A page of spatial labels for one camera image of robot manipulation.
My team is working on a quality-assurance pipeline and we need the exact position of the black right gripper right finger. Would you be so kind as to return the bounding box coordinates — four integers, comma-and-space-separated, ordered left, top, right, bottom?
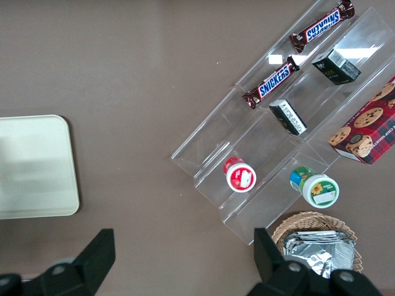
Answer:
246, 227, 381, 296

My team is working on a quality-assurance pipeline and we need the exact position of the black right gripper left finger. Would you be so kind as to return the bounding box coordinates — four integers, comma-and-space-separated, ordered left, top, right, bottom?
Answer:
0, 228, 117, 296

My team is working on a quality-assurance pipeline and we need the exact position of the light tan wicker basket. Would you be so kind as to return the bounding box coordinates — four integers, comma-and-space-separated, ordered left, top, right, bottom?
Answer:
270, 210, 367, 276

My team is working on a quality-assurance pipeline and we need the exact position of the cream plastic serving tray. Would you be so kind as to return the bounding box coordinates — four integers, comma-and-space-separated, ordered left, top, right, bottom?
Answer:
0, 114, 81, 221

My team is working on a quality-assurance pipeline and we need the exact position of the silver foil container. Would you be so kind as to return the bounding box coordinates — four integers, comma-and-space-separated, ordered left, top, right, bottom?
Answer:
281, 229, 357, 280

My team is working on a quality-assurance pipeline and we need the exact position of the green lidded snack cup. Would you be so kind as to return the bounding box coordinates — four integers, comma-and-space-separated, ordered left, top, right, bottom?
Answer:
289, 165, 341, 210

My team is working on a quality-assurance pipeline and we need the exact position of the red lidded snack cup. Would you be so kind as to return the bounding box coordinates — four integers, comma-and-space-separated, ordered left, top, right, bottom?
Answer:
222, 156, 258, 194

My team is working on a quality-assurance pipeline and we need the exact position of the small black carton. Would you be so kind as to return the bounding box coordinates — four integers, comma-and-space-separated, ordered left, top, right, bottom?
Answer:
310, 47, 363, 86
268, 99, 308, 138

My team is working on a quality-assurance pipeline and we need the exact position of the clear acrylic stepped shelf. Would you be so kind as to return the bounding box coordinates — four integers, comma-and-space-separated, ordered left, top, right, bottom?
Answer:
170, 0, 395, 246

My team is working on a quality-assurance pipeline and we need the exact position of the red chocolate chip cookie box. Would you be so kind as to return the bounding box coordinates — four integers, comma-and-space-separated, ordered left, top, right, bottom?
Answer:
327, 75, 395, 167

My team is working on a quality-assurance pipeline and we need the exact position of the brown Snickers bar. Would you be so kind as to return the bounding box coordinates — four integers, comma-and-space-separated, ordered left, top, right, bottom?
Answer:
289, 0, 356, 54
241, 55, 301, 110

